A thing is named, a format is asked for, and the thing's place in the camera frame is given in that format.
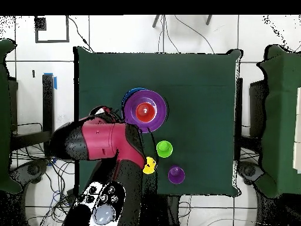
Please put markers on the small black floor marker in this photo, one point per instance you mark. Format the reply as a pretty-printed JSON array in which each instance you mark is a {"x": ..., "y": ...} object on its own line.
[{"x": 33, "y": 73}]

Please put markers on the side table green cloth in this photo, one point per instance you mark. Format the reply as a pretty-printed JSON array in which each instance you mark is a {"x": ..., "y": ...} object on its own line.
[
  {"x": 4, "y": 117},
  {"x": 279, "y": 117}
]

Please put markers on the large light blue bowl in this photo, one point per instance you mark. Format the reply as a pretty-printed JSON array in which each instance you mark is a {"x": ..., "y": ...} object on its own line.
[{"x": 131, "y": 91}]

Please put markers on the yellow cup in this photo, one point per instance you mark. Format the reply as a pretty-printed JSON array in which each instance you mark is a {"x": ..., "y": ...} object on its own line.
[{"x": 150, "y": 167}]

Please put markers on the black floor stand base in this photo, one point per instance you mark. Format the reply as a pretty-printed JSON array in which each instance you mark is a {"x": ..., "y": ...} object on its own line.
[
  {"x": 249, "y": 170},
  {"x": 33, "y": 169}
]

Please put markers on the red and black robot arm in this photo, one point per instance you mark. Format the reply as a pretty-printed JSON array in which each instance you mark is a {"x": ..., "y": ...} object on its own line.
[{"x": 105, "y": 141}]

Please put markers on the dark green tablecloth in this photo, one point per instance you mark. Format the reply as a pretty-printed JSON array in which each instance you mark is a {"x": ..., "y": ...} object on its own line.
[{"x": 200, "y": 106}]

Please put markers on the black equipment box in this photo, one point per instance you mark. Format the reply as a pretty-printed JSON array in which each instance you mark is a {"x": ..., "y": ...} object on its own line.
[
  {"x": 257, "y": 110},
  {"x": 13, "y": 106}
]

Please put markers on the gray square floor frame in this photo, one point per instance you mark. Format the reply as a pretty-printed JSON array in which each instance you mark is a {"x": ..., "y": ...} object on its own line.
[{"x": 51, "y": 41}]

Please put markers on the camera tripod legs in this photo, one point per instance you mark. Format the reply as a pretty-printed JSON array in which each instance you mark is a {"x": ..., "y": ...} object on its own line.
[{"x": 156, "y": 21}]

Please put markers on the green cup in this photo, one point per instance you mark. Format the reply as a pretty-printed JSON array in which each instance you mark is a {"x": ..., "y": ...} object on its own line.
[{"x": 164, "y": 149}]

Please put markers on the black metal stand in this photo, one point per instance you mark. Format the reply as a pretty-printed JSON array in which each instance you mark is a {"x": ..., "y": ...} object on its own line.
[
  {"x": 48, "y": 106},
  {"x": 239, "y": 117}
]

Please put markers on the purple cup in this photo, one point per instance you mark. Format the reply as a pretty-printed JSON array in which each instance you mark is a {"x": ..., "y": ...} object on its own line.
[{"x": 176, "y": 176}]

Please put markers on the large purple bowl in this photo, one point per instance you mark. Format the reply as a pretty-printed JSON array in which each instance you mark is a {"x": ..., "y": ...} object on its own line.
[{"x": 160, "y": 101}]

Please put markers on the orange cup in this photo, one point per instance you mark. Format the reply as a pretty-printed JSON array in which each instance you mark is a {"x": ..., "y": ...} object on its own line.
[{"x": 145, "y": 112}]

